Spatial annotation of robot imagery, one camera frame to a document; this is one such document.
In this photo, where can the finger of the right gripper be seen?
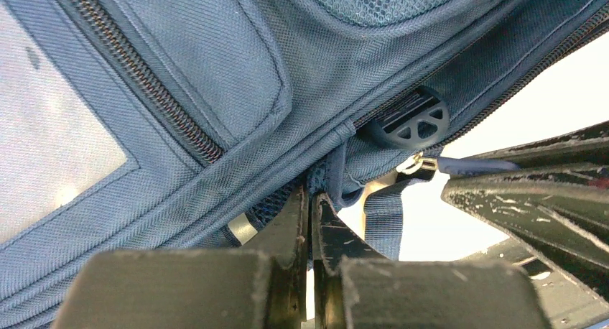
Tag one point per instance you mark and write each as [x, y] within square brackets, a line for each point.
[588, 145]
[560, 214]

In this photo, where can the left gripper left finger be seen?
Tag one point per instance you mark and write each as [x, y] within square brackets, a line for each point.
[261, 284]

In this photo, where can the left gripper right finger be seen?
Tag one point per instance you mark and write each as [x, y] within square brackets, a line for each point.
[356, 287]

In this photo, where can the navy blue student backpack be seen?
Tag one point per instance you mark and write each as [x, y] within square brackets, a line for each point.
[176, 124]

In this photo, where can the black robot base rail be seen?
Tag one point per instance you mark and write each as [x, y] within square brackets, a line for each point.
[567, 305]

